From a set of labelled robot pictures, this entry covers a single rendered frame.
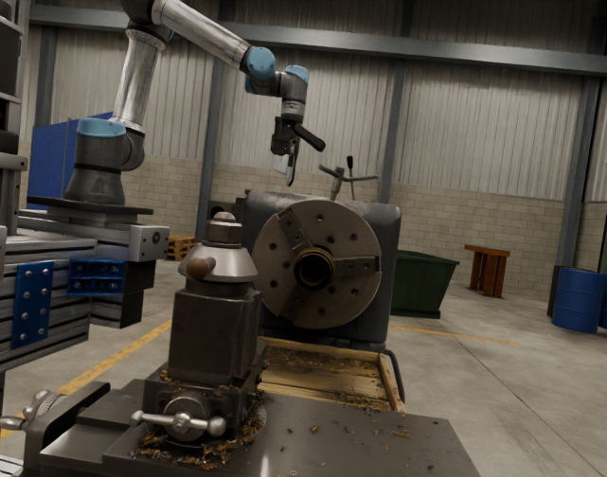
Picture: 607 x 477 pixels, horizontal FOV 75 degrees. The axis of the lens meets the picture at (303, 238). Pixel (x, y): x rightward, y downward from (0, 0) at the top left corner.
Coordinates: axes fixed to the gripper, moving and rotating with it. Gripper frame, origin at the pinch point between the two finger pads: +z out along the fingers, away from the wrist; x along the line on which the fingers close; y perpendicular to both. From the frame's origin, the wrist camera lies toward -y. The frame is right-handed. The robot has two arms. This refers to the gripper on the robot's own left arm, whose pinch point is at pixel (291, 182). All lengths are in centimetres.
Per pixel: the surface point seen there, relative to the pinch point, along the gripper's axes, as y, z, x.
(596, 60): -600, -454, -905
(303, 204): -7.4, 7.7, 32.0
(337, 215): -15.7, 9.2, 32.0
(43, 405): 13, 33, 88
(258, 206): 6.5, 9.2, 16.4
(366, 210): -23.7, 6.7, 15.4
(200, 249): -3, 15, 89
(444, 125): -278, -279, -968
